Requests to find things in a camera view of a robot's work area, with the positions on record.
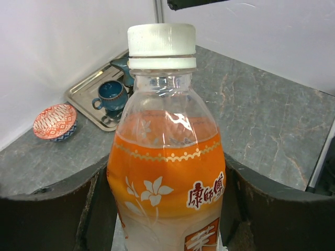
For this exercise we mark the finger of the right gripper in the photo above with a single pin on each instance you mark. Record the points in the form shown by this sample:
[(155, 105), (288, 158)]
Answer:
[(183, 4)]

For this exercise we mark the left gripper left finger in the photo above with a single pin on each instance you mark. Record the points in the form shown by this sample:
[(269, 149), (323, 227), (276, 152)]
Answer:
[(76, 213)]

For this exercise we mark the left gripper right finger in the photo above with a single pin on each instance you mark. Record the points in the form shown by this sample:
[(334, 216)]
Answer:
[(259, 213)]

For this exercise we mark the white juice bottle cap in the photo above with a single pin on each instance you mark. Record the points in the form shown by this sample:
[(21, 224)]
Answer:
[(161, 40)]

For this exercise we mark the orange juice bottle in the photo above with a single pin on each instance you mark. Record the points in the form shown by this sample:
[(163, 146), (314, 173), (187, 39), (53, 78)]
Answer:
[(166, 168)]

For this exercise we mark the blue star-shaped dish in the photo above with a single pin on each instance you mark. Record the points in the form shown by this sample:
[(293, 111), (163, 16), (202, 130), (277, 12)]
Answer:
[(122, 65)]

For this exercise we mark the red patterned bowl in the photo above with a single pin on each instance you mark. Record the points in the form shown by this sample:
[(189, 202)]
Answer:
[(56, 123)]

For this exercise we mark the blue ceramic cup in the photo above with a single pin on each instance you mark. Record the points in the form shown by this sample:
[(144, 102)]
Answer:
[(112, 96)]

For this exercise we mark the steel tray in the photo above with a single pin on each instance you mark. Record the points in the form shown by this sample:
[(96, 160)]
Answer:
[(81, 95)]

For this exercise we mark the right aluminium frame post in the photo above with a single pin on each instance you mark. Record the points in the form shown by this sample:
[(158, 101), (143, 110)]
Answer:
[(159, 13)]

